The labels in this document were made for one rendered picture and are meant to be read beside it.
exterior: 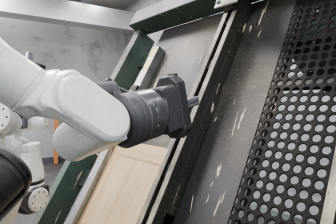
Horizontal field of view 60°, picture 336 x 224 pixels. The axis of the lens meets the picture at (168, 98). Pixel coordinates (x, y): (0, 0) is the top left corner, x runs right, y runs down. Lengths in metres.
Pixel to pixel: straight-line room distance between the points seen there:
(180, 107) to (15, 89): 0.28
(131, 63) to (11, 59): 1.18
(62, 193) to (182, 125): 0.96
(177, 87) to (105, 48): 7.87
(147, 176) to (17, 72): 0.68
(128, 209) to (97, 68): 7.35
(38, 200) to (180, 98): 0.71
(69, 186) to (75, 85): 1.07
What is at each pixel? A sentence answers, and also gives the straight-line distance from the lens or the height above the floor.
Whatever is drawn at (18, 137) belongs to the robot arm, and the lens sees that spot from 1.13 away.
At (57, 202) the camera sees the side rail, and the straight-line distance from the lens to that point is 1.42.
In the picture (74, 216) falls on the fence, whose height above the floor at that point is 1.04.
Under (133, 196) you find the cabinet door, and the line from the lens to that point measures 1.00.
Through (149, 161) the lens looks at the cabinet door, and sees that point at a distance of 1.00.
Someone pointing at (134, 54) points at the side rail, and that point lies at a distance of 1.56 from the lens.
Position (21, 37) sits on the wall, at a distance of 7.95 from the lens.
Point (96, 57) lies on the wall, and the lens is 8.26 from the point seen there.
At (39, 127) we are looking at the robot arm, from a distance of 1.08.
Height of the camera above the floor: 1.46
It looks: 1 degrees up
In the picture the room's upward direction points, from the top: straight up
